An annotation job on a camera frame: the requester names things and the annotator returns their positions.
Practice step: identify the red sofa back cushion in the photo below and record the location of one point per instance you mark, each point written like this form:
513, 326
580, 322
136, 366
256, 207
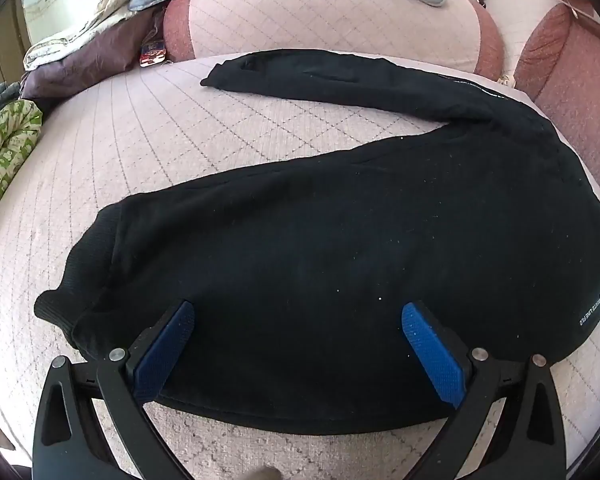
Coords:
575, 85

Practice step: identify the black sweater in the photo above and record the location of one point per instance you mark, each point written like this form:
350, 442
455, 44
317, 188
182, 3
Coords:
305, 260

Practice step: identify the brown wooden door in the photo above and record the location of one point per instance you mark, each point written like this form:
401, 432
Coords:
10, 40

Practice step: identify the small red packet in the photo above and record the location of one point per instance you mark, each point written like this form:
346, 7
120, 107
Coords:
152, 55

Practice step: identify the small white trinket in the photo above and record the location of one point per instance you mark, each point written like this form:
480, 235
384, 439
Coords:
505, 80

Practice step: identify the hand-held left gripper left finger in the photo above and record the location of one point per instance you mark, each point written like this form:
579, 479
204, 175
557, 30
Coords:
165, 350

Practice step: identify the pink quilted sofa bolster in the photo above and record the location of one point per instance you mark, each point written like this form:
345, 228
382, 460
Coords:
330, 15

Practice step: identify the pink quilted sofa seat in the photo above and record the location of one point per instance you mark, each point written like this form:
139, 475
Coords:
130, 135

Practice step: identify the green printed cloth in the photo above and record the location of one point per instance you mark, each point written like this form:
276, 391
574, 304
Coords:
5, 150

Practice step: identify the beige crumpled cloth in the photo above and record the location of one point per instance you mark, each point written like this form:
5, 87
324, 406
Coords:
75, 40

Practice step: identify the purple cloth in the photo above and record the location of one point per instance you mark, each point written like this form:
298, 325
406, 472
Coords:
105, 55

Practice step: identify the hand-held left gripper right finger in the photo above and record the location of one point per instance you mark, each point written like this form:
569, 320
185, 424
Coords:
432, 355

